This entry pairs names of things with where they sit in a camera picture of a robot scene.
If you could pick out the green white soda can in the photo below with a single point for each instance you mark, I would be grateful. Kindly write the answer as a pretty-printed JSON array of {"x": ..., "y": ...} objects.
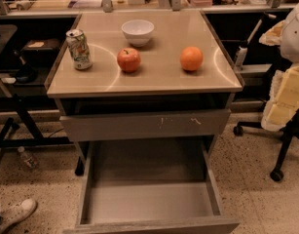
[{"x": 78, "y": 49}]

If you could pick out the grey drawer cabinet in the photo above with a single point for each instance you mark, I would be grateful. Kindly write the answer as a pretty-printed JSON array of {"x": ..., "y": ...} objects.
[{"x": 160, "y": 84}]

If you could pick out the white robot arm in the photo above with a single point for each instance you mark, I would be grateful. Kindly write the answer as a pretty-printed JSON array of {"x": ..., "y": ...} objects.
[{"x": 284, "y": 92}]

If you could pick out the black box with label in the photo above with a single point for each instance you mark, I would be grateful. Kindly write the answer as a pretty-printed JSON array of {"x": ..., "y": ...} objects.
[{"x": 41, "y": 50}]

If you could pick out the red apple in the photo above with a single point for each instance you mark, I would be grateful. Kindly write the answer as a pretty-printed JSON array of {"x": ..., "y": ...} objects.
[{"x": 129, "y": 59}]

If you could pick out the plastic water bottle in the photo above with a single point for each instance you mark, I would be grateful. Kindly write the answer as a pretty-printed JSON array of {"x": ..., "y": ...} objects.
[{"x": 27, "y": 158}]

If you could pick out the closed grey top drawer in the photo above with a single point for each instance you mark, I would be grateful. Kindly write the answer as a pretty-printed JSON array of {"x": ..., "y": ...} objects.
[{"x": 145, "y": 125}]

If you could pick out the open grey middle drawer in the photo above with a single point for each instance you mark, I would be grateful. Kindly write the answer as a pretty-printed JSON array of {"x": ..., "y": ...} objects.
[{"x": 150, "y": 186}]

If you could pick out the white sneaker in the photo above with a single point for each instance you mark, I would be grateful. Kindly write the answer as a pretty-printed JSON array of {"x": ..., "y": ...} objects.
[{"x": 17, "y": 213}]

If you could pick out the orange fruit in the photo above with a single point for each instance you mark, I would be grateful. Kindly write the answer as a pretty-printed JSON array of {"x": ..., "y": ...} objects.
[{"x": 191, "y": 59}]

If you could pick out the white bowl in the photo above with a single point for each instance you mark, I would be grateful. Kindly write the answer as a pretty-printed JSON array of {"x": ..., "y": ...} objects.
[{"x": 138, "y": 32}]

